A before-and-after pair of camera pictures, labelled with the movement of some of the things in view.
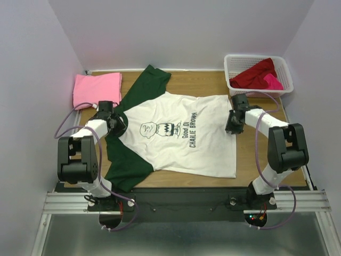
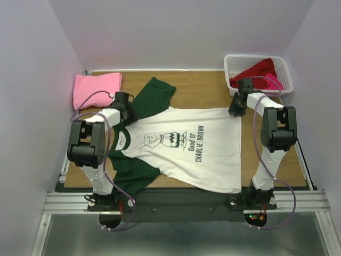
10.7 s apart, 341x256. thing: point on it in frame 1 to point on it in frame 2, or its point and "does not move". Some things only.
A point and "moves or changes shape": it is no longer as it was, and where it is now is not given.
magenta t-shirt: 274,83 does not move
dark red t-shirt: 254,78 does not move
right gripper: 230,127 to 233,109
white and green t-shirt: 164,132 moves or changes shape
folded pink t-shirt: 92,89 does not move
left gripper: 120,126 to 133,117
